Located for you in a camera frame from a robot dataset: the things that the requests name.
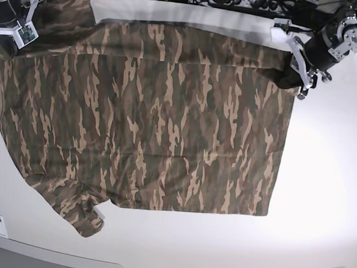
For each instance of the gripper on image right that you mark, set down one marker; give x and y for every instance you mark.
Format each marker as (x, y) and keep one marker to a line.
(307, 72)

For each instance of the camouflage T-shirt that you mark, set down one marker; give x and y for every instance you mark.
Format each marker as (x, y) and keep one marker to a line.
(146, 116)

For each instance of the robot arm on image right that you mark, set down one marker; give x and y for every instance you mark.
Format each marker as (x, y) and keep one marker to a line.
(326, 48)

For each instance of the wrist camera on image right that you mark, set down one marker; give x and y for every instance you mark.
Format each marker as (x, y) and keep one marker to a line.
(280, 31)

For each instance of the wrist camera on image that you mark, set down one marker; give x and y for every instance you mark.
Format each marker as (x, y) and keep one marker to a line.
(25, 35)
(280, 31)

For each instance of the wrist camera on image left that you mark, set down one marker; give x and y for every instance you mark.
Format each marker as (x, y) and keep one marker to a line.
(25, 35)

